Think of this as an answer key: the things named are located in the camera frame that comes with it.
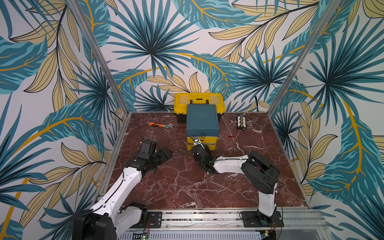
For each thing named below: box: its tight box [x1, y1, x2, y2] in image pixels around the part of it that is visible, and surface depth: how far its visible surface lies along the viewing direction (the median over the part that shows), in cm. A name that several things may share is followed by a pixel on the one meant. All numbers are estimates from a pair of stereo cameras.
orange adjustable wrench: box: [146, 122, 174, 129], surface depth 112 cm
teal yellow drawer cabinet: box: [186, 104, 220, 151], surface depth 87 cm
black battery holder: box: [236, 114, 247, 131], surface depth 115 cm
